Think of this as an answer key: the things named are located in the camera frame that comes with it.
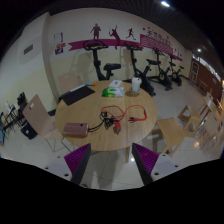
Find black mouse pad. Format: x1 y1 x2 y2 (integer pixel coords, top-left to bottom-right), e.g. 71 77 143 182
61 85 96 106

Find red charger cable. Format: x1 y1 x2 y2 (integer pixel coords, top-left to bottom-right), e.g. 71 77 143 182
100 104 148 134

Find row of black exercise bikes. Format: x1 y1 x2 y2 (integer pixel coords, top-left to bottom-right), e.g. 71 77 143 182
82 39 186 98

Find pink power strip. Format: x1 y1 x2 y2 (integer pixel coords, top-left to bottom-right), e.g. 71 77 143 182
62 122 90 138

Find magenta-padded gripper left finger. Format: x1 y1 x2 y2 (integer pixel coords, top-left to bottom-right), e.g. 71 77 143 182
43 143 92 186

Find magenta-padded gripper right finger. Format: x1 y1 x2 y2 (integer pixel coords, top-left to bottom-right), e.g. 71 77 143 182
131 142 181 186

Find wall air vent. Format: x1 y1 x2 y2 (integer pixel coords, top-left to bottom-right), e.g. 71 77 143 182
23 43 35 56

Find green wet wipes pack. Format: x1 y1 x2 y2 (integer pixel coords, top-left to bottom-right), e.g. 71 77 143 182
101 87 125 98

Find ceiling lights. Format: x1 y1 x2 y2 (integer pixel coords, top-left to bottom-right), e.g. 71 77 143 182
160 0 203 54

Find red charger block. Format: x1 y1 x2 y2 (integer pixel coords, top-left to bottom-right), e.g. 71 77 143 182
114 120 122 134

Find brown round coaster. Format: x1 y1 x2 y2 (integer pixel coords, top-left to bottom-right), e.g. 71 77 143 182
125 90 140 98

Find wall poster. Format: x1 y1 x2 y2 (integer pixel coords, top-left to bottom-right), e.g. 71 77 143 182
54 32 65 56

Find black bag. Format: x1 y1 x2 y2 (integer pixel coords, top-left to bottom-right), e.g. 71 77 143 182
20 119 38 140

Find light wooden chair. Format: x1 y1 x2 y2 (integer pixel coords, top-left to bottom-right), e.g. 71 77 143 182
154 104 198 156
57 72 82 96
22 93 73 153

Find magenta wall banner with figures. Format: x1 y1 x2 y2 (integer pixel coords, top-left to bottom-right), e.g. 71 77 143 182
68 22 184 63

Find black power strip cable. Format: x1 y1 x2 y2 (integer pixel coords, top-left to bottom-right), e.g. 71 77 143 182
87 111 118 133

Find white tissue box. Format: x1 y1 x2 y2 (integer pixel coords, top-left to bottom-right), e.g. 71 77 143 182
108 79 123 89

